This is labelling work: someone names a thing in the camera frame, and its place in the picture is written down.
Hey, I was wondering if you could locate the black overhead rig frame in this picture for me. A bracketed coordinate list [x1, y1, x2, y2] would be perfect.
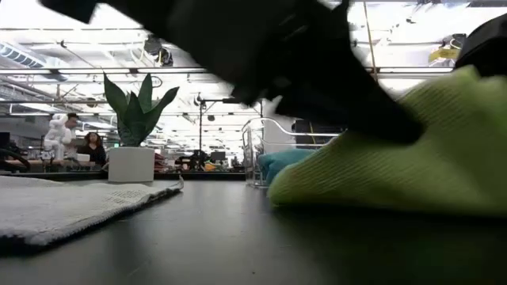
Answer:
[199, 97, 264, 151]

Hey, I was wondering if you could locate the yellow cable tag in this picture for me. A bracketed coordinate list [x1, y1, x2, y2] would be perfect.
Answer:
[427, 47, 461, 63]

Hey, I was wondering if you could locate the yellow hanging cable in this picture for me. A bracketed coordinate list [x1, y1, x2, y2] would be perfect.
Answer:
[362, 0, 380, 82]

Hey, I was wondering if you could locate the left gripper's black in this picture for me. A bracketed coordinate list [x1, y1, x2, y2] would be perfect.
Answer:
[205, 0, 425, 146]

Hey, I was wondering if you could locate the grey microfiber towel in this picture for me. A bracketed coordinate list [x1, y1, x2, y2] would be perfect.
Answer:
[0, 175, 185, 247]

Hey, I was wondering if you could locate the yellow microfiber towel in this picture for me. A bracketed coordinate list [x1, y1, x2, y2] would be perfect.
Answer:
[267, 65, 507, 217]

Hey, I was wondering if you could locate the black aluminium table frame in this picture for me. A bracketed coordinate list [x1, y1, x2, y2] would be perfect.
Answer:
[0, 169, 247, 182]

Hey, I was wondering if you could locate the snake plant in white pot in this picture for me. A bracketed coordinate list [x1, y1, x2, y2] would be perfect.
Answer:
[103, 73, 180, 183]

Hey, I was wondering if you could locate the blue microfiber towel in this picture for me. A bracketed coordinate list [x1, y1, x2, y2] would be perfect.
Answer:
[257, 148, 318, 186]

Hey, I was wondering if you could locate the black ceiling cable reel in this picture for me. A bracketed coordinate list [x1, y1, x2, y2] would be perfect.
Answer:
[143, 34, 174, 67]

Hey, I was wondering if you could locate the long ceiling light bar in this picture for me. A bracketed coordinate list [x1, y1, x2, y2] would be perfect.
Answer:
[0, 66, 455, 75]

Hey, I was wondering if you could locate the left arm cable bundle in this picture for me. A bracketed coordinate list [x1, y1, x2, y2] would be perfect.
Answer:
[0, 147, 32, 173]

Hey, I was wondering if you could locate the person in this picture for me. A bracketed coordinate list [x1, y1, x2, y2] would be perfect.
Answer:
[76, 131, 108, 168]
[64, 112, 81, 159]

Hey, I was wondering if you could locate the clear plastic bin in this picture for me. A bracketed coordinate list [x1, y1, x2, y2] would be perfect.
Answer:
[241, 117, 342, 188]

